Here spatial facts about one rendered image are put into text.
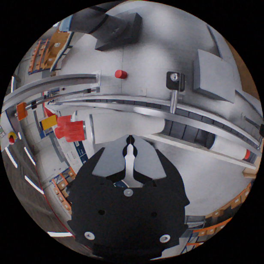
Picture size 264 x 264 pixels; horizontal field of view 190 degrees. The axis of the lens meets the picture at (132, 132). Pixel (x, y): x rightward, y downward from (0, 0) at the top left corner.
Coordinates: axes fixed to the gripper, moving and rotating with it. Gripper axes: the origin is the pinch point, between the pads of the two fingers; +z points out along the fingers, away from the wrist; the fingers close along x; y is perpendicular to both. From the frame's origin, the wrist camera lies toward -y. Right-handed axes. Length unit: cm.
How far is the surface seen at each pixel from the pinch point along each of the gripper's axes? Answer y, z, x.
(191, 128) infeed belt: 0.6, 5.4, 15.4
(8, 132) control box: -3.8, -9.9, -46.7
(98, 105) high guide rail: -3.0, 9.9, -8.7
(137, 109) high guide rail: -3.2, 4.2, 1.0
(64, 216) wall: 422, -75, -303
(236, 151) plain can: 0.3, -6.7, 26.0
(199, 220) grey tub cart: 160, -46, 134
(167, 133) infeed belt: 3.8, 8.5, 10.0
